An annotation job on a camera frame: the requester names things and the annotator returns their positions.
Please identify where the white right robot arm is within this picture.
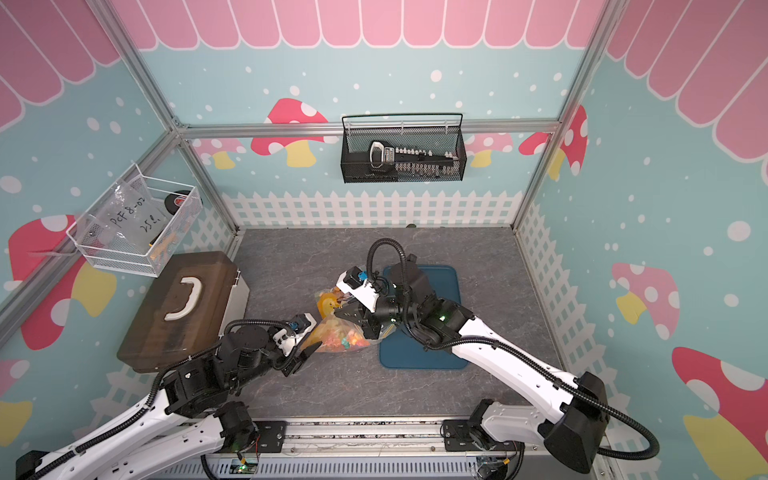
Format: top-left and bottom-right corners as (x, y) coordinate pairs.
(359, 256), (660, 474)

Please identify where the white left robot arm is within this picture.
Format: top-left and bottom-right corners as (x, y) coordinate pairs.
(15, 315), (316, 479)

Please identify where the yellow duck ziploc bag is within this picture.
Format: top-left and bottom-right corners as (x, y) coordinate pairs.
(315, 287), (351, 319)

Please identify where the clear ziploc bag with candies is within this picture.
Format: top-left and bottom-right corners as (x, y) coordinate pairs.
(307, 315), (379, 353)

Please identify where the teal plastic tray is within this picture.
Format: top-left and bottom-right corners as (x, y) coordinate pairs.
(378, 265), (468, 370)

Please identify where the brown toolbox with white handle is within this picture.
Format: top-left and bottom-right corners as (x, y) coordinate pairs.
(117, 251), (250, 374)

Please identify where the socket wrench set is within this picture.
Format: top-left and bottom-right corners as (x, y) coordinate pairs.
(364, 141), (464, 181)

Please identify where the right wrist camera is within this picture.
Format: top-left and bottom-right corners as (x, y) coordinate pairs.
(336, 266), (379, 313)

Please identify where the black tape roll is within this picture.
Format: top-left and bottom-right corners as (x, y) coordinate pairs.
(164, 190), (191, 215)

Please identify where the black wire mesh basket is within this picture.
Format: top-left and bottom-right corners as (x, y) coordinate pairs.
(340, 112), (467, 183)

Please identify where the white wire basket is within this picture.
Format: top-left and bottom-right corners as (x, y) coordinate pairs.
(66, 164), (203, 278)

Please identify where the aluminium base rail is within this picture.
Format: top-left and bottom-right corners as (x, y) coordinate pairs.
(113, 413), (619, 480)

